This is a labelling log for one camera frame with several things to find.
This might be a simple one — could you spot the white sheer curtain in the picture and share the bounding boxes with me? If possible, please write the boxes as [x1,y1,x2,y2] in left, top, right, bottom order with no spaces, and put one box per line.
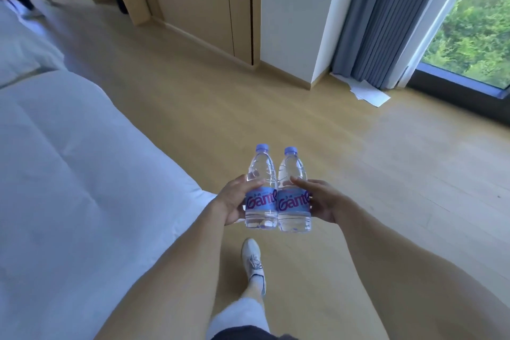
[384,0,489,89]

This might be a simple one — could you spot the white paper sheet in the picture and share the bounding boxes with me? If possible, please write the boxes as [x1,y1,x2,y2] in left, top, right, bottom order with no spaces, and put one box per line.
[330,72,391,108]

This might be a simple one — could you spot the person's left forearm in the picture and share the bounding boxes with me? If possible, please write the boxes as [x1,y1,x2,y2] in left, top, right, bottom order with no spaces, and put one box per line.
[95,204,232,340]

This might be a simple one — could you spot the person's left leg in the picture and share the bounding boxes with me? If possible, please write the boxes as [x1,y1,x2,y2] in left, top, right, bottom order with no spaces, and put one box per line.
[241,276,266,304]

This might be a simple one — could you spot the black t-shirt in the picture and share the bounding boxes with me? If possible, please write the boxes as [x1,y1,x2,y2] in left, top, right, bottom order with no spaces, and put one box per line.
[211,326,300,340]

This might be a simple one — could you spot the blue-cap water bottle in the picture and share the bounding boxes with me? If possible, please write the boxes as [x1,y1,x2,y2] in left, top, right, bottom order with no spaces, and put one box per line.
[244,143,278,230]
[277,146,312,234]

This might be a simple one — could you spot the white bed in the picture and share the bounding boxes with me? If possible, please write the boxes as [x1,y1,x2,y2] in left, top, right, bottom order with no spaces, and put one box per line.
[0,69,218,340]
[0,0,66,88]

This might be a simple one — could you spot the grey blue curtain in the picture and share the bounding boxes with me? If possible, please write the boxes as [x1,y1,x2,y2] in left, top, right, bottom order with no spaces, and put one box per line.
[331,0,455,89]

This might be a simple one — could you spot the person's left hand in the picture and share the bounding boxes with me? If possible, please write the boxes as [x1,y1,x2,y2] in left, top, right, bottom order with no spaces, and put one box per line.
[215,170,266,227]

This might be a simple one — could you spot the light denim shorts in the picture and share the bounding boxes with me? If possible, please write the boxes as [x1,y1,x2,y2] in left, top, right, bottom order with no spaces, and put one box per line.
[205,297,271,340]

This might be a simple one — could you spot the person's right hand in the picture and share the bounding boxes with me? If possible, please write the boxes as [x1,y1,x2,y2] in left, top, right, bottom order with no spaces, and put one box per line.
[290,175,351,225]

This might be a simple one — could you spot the person's right forearm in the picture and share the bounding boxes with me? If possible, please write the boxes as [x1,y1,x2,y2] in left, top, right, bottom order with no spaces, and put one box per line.
[336,200,510,340]

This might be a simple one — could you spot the person's white left shoe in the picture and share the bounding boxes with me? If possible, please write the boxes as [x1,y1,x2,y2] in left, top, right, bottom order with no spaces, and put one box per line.
[241,238,267,296]

